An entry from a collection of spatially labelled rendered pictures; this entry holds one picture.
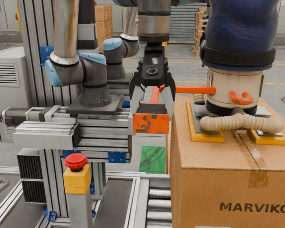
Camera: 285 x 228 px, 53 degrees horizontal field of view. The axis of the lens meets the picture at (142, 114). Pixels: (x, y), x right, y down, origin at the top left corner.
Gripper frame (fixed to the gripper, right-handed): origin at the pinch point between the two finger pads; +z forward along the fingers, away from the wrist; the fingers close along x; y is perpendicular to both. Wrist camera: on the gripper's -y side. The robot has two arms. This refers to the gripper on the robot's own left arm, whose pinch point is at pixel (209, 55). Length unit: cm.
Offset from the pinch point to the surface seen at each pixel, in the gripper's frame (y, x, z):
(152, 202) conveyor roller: 39, -28, 67
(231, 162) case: 88, -4, 13
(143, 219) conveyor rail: 57, -31, 62
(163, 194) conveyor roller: 31, -22, 68
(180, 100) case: 37.8, -16.2, 13.1
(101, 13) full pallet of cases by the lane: -667, -209, 6
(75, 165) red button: 86, -48, 18
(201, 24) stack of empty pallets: -680, 65, 34
